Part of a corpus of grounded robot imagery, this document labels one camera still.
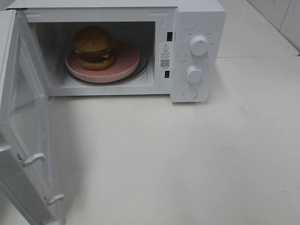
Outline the white microwave oven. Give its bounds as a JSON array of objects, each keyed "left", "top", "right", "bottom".
[{"left": 1, "top": 0, "right": 226, "bottom": 103}]

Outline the pink round plate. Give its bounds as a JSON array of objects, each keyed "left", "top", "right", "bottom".
[{"left": 65, "top": 40, "right": 141, "bottom": 83}]

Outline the white lower microwave knob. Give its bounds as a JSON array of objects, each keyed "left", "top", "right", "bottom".
[{"left": 187, "top": 66, "right": 204, "bottom": 83}]

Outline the white microwave door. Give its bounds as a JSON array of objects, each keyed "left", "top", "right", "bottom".
[{"left": 0, "top": 9, "right": 64, "bottom": 225}]

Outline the white microwave knob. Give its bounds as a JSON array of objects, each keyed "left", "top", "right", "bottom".
[
  {"left": 189, "top": 34, "right": 209, "bottom": 56},
  {"left": 187, "top": 66, "right": 204, "bottom": 83}
]

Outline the burger with lettuce and cheese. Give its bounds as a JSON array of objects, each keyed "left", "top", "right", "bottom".
[{"left": 72, "top": 26, "right": 116, "bottom": 70}]

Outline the glass microwave turntable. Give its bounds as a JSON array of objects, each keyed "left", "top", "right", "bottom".
[{"left": 65, "top": 53, "right": 149, "bottom": 83}]

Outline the white upper microwave knob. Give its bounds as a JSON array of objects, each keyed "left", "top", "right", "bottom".
[{"left": 189, "top": 34, "right": 209, "bottom": 56}]

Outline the round white door button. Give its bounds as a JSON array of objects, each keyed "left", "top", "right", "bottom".
[{"left": 183, "top": 88, "right": 198, "bottom": 99}]

